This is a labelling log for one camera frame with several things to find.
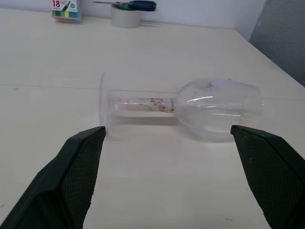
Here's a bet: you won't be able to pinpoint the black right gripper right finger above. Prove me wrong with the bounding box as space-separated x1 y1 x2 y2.
230 125 305 229

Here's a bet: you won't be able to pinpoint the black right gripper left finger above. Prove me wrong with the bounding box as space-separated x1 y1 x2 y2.
0 125 106 229

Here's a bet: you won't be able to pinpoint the clear wine glass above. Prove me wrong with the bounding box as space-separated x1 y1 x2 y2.
98 73 264 143

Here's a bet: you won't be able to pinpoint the grey partition panel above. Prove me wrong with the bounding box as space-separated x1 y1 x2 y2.
247 0 305 84

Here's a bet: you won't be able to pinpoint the marker pen set box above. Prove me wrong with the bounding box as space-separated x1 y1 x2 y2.
51 0 83 24

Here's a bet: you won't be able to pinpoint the grey tape roll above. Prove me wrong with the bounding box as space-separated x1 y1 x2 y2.
111 4 141 29

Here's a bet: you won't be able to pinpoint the blue-handled scissors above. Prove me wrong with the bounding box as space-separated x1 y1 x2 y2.
92 0 157 12

